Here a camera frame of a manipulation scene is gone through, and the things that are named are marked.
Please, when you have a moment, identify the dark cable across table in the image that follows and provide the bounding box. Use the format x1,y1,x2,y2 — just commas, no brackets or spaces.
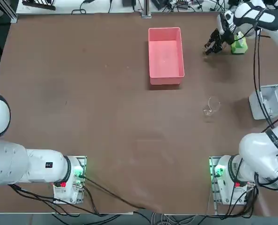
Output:
82,175,146,210

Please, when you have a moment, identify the green tissue pack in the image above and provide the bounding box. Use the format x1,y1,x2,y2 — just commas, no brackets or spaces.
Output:
230,35,248,55

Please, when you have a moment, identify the white swing-lid bin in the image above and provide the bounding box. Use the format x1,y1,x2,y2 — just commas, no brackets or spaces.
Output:
248,78,278,120

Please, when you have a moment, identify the white bench with electronics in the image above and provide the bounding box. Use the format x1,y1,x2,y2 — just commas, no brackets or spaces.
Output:
16,0,278,14

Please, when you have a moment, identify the pink plastic rectangular container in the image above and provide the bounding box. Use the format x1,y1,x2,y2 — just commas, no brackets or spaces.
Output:
148,27,185,86

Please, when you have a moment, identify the black base cable bundle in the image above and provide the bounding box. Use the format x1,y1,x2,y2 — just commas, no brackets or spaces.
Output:
220,181,260,218

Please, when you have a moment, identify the large black power adapter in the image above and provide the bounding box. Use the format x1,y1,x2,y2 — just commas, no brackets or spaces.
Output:
151,0,173,11

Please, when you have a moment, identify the aluminium profile post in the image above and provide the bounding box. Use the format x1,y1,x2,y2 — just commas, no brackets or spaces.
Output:
141,0,152,18

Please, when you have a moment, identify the aluminium frame rail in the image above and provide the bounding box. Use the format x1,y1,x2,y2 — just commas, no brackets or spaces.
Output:
0,0,19,24

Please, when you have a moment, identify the large clear glass beaker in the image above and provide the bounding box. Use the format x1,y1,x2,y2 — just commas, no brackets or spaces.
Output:
202,97,222,117

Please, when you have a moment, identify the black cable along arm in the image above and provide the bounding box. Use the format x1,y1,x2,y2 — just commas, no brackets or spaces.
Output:
243,21,277,132

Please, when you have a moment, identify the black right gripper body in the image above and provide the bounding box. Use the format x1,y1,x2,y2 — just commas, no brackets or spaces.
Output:
219,31,234,46

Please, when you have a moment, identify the grey cable bundle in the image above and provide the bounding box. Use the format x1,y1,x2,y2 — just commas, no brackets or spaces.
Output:
150,211,197,225

